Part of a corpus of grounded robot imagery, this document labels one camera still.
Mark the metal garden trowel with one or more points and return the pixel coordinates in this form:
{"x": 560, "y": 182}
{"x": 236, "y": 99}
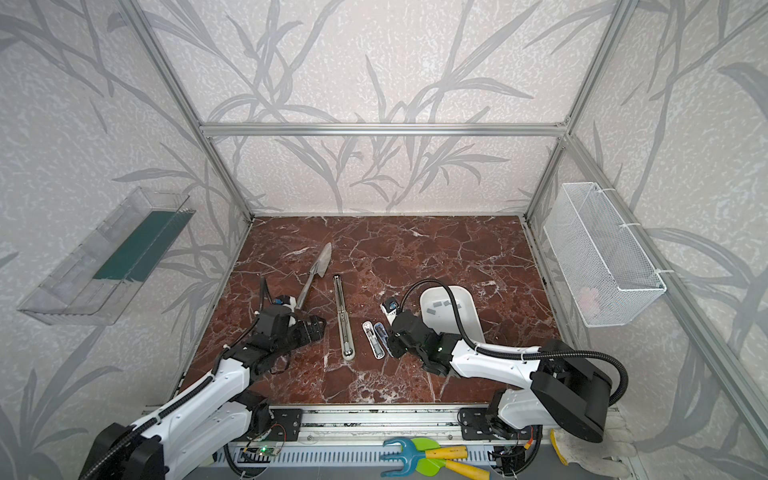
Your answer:
{"x": 318, "y": 268}

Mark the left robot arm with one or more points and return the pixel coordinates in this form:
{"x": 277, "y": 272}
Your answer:
{"x": 220, "y": 407}

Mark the white plastic tray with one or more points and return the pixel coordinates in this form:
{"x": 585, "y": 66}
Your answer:
{"x": 437, "y": 312}

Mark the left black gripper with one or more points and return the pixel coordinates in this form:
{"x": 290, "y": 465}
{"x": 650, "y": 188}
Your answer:
{"x": 283, "y": 318}

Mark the clear acrylic wall shelf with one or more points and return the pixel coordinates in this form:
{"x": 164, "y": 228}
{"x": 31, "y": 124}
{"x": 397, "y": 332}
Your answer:
{"x": 95, "y": 283}

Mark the white work glove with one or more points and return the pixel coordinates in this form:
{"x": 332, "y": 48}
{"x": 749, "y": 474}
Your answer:
{"x": 598, "y": 458}

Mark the blue staple box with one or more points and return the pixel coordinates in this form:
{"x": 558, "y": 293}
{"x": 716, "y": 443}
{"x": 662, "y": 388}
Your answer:
{"x": 382, "y": 335}

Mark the small white cylinder piece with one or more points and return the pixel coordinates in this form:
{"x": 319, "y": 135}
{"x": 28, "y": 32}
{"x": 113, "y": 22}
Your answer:
{"x": 370, "y": 334}

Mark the white wire mesh basket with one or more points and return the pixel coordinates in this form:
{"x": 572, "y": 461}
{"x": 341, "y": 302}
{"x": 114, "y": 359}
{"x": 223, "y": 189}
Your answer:
{"x": 609, "y": 275}

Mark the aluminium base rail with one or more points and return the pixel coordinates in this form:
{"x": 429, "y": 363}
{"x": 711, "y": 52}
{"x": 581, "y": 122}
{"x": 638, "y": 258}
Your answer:
{"x": 346, "y": 435}

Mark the green toy garden shovel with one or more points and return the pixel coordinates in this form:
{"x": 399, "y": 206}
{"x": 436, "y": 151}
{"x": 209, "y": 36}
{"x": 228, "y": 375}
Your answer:
{"x": 450, "y": 462}

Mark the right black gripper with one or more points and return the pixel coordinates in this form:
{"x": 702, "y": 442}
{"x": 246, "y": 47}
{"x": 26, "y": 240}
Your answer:
{"x": 400, "y": 325}

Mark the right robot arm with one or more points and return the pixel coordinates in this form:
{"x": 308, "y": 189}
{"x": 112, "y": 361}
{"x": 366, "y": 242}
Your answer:
{"x": 547, "y": 386}

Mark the teal toy garden rake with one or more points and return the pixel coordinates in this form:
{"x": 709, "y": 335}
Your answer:
{"x": 421, "y": 455}

